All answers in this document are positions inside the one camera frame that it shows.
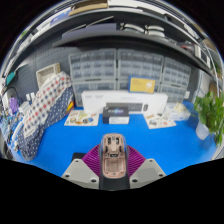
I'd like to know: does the yellow card box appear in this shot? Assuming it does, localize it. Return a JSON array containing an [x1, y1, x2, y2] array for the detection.
[[128, 77, 157, 94]]

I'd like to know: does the small black box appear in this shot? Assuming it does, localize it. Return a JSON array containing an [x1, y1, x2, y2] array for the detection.
[[102, 105, 130, 125]]

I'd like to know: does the pink translucent computer mouse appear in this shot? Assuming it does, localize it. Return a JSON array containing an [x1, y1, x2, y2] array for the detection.
[[99, 132, 129, 179]]

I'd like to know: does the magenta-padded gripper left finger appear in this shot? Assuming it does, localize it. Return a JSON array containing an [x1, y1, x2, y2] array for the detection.
[[61, 143, 103, 190]]

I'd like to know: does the white wire basket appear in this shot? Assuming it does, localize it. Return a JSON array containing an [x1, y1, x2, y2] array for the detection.
[[35, 62, 62, 89]]

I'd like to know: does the white and blue tissue box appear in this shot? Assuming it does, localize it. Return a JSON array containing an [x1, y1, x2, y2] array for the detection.
[[164, 102, 192, 122]]

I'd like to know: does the dotted patterned cloth bag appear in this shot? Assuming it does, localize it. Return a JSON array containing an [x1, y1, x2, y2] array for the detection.
[[16, 71, 75, 162]]

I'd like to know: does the white keyboard packaging box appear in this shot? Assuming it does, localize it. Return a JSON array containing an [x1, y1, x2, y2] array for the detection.
[[81, 90, 169, 115]]

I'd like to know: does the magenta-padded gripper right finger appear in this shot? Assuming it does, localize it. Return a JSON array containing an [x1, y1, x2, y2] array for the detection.
[[126, 145, 167, 190]]

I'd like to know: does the green plant in white pot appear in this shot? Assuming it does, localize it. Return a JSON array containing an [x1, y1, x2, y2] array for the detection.
[[193, 91, 224, 148]]

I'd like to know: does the black overhead shelf unit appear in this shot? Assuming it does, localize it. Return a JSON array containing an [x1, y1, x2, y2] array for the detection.
[[51, 0, 218, 74]]

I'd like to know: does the sticker sheet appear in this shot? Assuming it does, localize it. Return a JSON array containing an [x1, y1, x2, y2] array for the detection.
[[63, 109, 100, 127], [143, 113, 177, 130]]

